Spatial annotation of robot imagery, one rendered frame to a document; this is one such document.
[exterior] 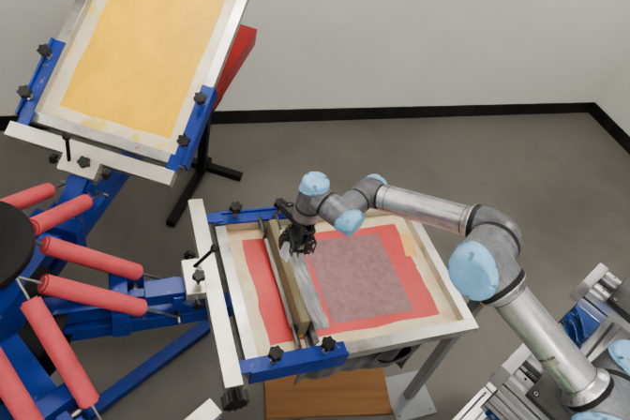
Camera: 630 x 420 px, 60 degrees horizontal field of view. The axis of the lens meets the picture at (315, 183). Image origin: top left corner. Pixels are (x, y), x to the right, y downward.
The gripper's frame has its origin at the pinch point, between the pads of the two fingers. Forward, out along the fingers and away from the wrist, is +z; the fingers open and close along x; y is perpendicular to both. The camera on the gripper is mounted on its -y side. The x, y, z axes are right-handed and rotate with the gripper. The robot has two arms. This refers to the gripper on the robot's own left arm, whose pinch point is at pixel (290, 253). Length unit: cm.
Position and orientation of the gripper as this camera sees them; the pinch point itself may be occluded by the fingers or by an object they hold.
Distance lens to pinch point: 170.4
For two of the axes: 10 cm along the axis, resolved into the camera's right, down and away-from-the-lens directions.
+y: 2.9, 7.2, -6.3
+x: 9.3, -0.7, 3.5
